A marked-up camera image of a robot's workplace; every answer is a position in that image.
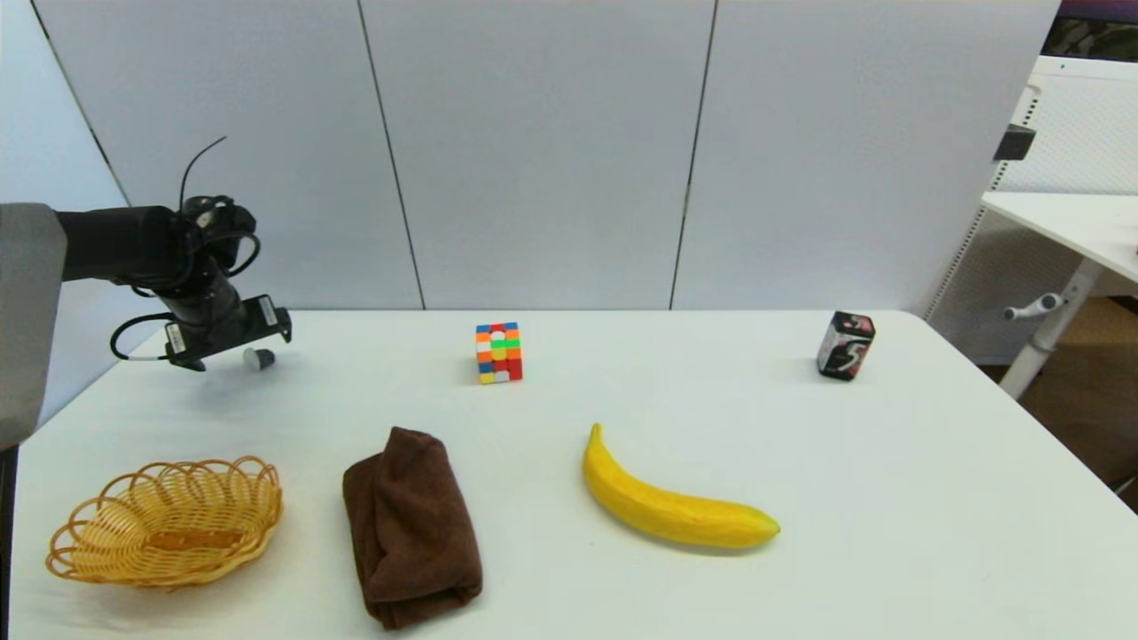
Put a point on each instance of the black clamp block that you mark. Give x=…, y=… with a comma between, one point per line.
x=1013, y=142

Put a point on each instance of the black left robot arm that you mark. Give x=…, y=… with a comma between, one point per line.
x=107, y=244

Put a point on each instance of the white side table leg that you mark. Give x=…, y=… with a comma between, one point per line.
x=1051, y=333

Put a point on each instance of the white perforated panel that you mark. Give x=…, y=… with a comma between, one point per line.
x=1083, y=124

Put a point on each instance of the small grey coffee capsule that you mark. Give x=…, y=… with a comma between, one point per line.
x=260, y=358

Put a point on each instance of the multicoloured puzzle cube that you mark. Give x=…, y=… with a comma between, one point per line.
x=499, y=354

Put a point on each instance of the black chewing gum box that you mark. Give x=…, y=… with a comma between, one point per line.
x=845, y=347

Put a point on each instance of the woven wicker basket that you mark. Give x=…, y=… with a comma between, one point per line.
x=167, y=524

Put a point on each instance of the folded brown towel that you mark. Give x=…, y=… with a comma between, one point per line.
x=412, y=533

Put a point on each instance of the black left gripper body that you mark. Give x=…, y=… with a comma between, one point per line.
x=222, y=333

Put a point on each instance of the yellow banana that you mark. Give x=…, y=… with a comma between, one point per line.
x=660, y=508

